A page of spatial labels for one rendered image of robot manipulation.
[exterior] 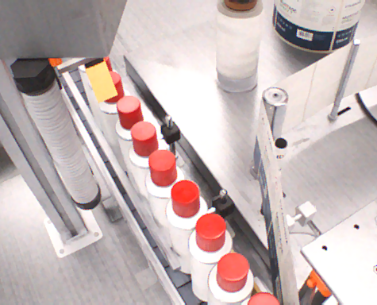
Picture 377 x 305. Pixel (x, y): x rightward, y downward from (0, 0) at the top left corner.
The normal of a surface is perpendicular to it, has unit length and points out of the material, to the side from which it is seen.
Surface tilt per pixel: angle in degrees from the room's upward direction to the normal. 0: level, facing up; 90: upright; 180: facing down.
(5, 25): 90
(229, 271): 2
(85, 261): 0
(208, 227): 3
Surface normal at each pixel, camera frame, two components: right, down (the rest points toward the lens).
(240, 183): -0.05, -0.59
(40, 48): -0.10, 0.80
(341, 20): 0.21, 0.78
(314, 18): -0.37, 0.76
